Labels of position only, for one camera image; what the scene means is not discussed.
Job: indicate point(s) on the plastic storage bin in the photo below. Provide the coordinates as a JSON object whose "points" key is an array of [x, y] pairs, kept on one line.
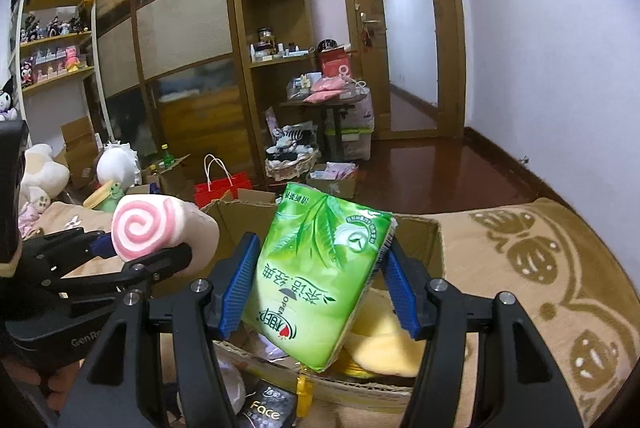
{"points": [[356, 144]]}

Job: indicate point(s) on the pink swirl roll plush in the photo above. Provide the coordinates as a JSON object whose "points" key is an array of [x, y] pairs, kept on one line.
{"points": [[142, 224]]}

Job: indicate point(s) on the small dark side table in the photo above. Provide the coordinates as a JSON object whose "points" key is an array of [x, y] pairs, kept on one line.
{"points": [[337, 107]]}

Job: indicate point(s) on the white round plush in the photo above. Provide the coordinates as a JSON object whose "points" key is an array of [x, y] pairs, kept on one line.
{"points": [[119, 163]]}

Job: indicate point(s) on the blue chibi doll plush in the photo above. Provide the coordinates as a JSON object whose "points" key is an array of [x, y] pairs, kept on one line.
{"points": [[233, 381]]}

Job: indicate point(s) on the wicker basket with items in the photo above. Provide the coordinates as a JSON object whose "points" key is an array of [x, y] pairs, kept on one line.
{"points": [[290, 163]]}

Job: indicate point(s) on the cream cat plush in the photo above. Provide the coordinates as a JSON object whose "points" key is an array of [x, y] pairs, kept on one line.
{"points": [[44, 178]]}

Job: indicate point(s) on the green glass bottle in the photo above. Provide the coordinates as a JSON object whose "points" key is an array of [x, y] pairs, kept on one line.
{"points": [[167, 157]]}

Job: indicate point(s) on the printed cardboard box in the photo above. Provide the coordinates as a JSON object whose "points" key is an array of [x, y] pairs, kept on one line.
{"points": [[418, 237]]}

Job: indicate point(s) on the dark Face tissue pack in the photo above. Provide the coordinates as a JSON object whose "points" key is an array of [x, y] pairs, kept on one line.
{"points": [[268, 406]]}

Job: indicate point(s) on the yellow dog plush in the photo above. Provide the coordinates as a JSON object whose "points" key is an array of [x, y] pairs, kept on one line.
{"points": [[376, 341]]}

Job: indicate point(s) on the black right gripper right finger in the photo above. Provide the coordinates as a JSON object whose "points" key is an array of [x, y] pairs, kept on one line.
{"points": [[518, 383]]}

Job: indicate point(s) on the white display shelf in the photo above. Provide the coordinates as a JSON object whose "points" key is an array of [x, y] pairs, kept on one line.
{"points": [[55, 68]]}

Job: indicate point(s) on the wooden wardrobe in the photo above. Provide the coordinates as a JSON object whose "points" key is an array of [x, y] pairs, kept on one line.
{"points": [[196, 77]]}

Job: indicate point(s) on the wooden door with mirror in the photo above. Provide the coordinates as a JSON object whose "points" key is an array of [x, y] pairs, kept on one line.
{"points": [[411, 55]]}

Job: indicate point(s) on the green tissue pack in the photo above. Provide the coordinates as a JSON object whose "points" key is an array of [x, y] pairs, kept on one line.
{"points": [[316, 262]]}

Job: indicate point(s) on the person's left hand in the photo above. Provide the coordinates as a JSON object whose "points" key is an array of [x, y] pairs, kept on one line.
{"points": [[58, 384]]}

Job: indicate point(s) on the red paper gift bag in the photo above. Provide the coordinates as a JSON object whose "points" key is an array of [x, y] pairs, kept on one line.
{"points": [[214, 189]]}

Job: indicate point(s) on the red box on table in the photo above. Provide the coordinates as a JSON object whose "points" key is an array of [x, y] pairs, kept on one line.
{"points": [[335, 62]]}

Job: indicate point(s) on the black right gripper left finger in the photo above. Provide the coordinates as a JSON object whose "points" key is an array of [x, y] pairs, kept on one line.
{"points": [[120, 383]]}

